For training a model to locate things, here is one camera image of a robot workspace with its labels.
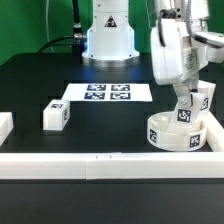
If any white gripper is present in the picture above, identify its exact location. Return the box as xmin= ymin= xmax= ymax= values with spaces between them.
xmin=151 ymin=18 xmax=224 ymax=109

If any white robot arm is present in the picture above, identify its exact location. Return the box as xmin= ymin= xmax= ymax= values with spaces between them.
xmin=82 ymin=0 xmax=224 ymax=108

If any thin white cable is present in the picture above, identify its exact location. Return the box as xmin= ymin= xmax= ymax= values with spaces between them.
xmin=45 ymin=0 xmax=56 ymax=54

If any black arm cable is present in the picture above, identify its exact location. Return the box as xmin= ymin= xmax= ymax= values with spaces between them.
xmin=156 ymin=0 xmax=224 ymax=49

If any black cable horizontal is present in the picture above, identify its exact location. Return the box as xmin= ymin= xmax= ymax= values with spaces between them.
xmin=38 ymin=33 xmax=87 ymax=54

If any white marker sheet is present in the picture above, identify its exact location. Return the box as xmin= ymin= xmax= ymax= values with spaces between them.
xmin=62 ymin=83 xmax=152 ymax=102

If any black cable vertical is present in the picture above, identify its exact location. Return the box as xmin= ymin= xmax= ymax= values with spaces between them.
xmin=72 ymin=0 xmax=82 ymax=32

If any white right fence wall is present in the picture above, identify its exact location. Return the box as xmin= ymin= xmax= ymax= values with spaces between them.
xmin=206 ymin=112 xmax=224 ymax=153

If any white fence wall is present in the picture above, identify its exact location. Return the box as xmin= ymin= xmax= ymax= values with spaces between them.
xmin=0 ymin=112 xmax=14 ymax=146
xmin=206 ymin=112 xmax=224 ymax=153
xmin=0 ymin=152 xmax=224 ymax=180

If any white left fence wall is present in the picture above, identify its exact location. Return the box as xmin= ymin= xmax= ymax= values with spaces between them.
xmin=0 ymin=112 xmax=14 ymax=146

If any white front fence wall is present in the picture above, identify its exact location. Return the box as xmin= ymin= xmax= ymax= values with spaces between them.
xmin=0 ymin=152 xmax=224 ymax=180

